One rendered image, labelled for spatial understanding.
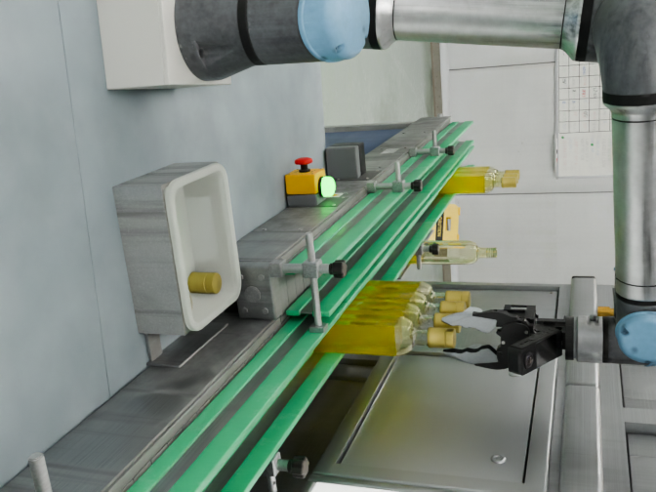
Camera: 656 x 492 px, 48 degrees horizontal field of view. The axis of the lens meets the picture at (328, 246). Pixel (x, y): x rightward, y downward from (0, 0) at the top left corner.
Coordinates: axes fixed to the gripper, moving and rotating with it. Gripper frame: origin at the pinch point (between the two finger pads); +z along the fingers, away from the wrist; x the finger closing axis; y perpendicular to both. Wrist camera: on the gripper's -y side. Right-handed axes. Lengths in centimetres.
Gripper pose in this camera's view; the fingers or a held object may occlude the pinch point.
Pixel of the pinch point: (449, 338)
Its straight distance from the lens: 126.6
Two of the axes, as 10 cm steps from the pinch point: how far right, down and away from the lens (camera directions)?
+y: 3.1, -3.0, 9.0
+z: -9.5, -0.1, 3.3
